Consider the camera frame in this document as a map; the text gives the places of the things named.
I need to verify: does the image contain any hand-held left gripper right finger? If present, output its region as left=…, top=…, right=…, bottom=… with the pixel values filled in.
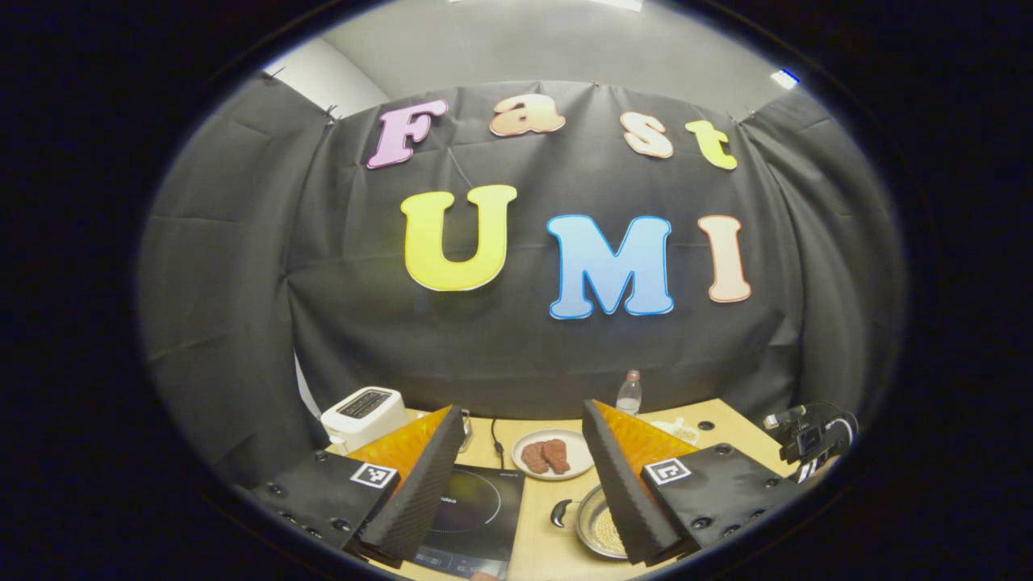
left=583, top=399, right=800, bottom=566

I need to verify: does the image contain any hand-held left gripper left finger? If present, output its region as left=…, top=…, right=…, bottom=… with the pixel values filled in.
left=242, top=403, right=467, bottom=568

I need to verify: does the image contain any steel pot with black handles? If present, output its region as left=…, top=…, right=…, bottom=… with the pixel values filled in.
left=550, top=483, right=630, bottom=561

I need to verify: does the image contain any black induction cooktop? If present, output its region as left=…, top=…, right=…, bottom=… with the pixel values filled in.
left=412, top=464, right=525, bottom=580

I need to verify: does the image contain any white oval plate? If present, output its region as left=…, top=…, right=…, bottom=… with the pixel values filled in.
left=512, top=428, right=596, bottom=482

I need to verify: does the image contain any white divided dish with beans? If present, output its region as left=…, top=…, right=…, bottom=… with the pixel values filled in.
left=650, top=417, right=701, bottom=446

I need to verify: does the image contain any white toaster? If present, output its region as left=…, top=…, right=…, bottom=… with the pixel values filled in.
left=320, top=387, right=410, bottom=454

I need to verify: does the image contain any clear plastic water bottle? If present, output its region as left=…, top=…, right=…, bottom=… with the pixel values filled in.
left=616, top=370, right=643, bottom=416

